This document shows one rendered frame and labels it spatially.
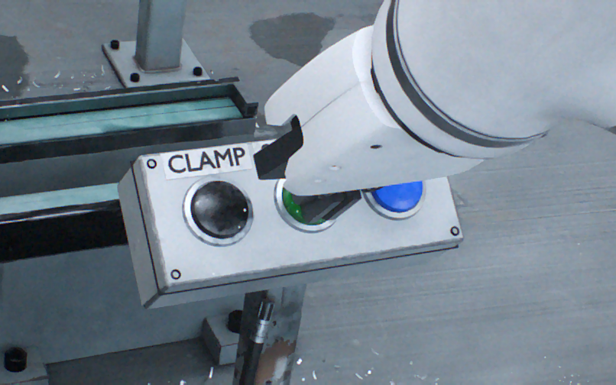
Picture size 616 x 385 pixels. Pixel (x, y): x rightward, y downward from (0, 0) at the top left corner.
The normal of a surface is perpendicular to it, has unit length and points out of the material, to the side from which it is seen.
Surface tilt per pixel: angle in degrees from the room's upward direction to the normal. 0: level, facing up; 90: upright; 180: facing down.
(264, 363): 90
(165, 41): 90
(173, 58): 90
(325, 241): 38
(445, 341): 0
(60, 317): 90
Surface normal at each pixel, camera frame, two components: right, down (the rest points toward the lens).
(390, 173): 0.19, 0.96
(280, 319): 0.39, 0.56
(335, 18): 0.13, -0.82
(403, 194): 0.35, -0.27
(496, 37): -0.65, 0.61
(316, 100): -0.86, 0.14
